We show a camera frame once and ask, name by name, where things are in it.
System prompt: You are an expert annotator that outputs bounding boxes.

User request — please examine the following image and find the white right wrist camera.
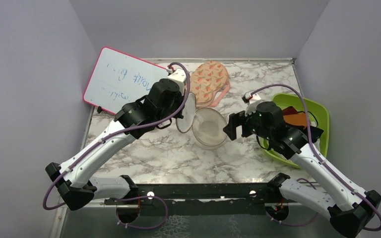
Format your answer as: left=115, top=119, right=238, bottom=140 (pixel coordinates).
left=242, top=92, right=262, bottom=116

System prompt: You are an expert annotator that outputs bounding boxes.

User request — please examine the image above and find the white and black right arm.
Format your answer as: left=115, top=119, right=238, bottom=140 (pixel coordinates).
left=223, top=102, right=381, bottom=238

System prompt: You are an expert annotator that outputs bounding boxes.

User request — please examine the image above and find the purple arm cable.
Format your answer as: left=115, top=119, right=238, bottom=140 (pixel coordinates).
left=243, top=83, right=381, bottom=232
left=42, top=61, right=191, bottom=211

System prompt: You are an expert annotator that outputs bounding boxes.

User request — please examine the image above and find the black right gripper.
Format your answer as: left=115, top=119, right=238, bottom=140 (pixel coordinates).
left=223, top=104, right=272, bottom=141

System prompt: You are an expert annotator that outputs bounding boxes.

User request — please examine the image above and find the white mesh laundry bag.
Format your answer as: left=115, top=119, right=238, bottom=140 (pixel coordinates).
left=176, top=93, right=227, bottom=150

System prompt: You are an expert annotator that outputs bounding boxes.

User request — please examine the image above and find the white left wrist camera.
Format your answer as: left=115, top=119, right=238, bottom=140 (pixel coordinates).
left=167, top=68, right=187, bottom=95

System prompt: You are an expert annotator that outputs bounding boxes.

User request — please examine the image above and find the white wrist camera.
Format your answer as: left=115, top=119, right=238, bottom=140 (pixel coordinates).
left=167, top=68, right=187, bottom=95
left=242, top=92, right=262, bottom=116

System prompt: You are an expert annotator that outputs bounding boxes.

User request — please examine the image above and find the orange patterned bra wash bag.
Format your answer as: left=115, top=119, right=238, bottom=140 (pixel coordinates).
left=190, top=61, right=231, bottom=108

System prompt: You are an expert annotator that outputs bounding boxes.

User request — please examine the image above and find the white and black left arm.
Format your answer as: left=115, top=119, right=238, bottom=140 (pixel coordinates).
left=45, top=76, right=190, bottom=211

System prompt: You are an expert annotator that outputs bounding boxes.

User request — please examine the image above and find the black and orange bra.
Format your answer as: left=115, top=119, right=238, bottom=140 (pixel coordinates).
left=282, top=106, right=310, bottom=128

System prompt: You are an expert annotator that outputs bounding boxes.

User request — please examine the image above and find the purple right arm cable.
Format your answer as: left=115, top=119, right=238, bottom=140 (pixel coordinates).
left=243, top=83, right=381, bottom=232

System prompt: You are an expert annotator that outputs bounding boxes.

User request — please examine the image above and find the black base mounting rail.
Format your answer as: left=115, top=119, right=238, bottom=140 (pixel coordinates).
left=104, top=182, right=291, bottom=222

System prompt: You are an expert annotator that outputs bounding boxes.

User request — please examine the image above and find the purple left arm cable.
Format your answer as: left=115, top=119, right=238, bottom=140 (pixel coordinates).
left=42, top=61, right=191, bottom=211

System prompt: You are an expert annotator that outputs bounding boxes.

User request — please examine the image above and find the pink framed whiteboard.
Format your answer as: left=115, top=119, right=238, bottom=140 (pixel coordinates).
left=83, top=47, right=168, bottom=114

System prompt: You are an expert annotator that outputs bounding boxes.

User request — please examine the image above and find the green plastic basin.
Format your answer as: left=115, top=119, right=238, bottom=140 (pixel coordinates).
left=260, top=93, right=330, bottom=169

